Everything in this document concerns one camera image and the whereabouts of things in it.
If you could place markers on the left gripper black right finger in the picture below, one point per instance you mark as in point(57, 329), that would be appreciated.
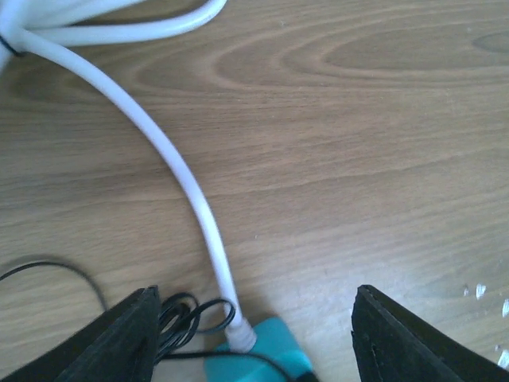
point(393, 344)

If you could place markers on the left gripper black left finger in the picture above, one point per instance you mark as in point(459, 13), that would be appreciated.
point(120, 345)

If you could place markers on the teal power strip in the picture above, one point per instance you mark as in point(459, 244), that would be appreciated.
point(275, 342)

